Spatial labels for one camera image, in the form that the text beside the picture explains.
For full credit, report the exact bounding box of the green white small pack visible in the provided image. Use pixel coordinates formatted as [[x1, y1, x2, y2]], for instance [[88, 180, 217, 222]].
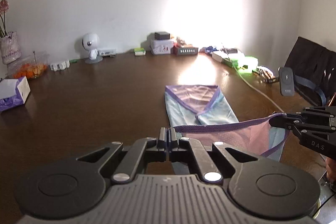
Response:
[[134, 48, 146, 56]]

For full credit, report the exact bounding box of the white purple flower vase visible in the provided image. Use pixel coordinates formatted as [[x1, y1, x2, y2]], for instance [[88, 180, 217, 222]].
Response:
[[1, 31, 22, 65]]

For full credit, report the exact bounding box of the white cable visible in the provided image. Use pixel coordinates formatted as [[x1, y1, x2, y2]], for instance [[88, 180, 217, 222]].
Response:
[[231, 61, 285, 113]]

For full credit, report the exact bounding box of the small white electronic box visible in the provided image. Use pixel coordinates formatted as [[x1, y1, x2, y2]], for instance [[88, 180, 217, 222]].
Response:
[[98, 49, 116, 57]]

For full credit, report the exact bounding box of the purple white tissue box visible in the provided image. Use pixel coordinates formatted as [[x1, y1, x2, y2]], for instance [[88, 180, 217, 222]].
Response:
[[0, 76, 31, 112]]

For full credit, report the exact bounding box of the dark green labelled box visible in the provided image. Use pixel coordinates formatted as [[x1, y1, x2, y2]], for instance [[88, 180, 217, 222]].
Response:
[[173, 46, 199, 56]]

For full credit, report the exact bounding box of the black chair with bag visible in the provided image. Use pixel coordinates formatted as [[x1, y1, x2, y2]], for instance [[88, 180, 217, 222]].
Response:
[[285, 36, 335, 106]]

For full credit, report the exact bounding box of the dried pink rose bouquet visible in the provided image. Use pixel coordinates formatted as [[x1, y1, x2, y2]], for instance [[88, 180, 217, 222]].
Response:
[[0, 0, 9, 38]]

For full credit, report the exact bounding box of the person's right hand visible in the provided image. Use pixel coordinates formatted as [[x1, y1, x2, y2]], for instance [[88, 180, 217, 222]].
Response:
[[325, 157, 336, 183]]

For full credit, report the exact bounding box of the clear container with orange snacks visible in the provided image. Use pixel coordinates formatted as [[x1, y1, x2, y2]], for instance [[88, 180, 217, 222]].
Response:
[[7, 51, 49, 80]]

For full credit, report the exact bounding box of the green plastic package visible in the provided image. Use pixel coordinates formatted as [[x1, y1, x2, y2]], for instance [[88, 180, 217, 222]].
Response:
[[223, 53, 259, 71]]

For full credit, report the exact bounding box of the white round-head robot figurine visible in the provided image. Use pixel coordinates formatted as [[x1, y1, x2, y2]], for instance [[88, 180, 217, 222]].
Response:
[[82, 33, 103, 64]]

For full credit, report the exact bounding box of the blue crumpled item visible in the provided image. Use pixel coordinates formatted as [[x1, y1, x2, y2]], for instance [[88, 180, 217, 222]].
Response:
[[199, 46, 218, 55]]

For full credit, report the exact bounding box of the long white box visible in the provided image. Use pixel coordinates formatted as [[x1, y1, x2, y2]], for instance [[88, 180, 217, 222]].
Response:
[[211, 51, 228, 63]]

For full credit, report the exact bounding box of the small black box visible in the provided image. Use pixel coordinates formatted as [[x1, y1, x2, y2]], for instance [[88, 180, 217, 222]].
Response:
[[154, 32, 170, 40]]

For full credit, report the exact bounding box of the grey phone charger stand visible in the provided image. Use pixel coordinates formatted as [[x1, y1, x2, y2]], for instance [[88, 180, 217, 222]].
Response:
[[278, 67, 294, 97]]

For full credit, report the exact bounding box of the white decorated tin box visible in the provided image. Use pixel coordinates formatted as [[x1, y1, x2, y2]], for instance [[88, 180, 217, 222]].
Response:
[[150, 39, 174, 55]]

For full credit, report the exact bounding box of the pink purple blue garment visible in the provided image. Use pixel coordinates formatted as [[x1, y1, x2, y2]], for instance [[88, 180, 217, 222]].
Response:
[[165, 85, 289, 161]]

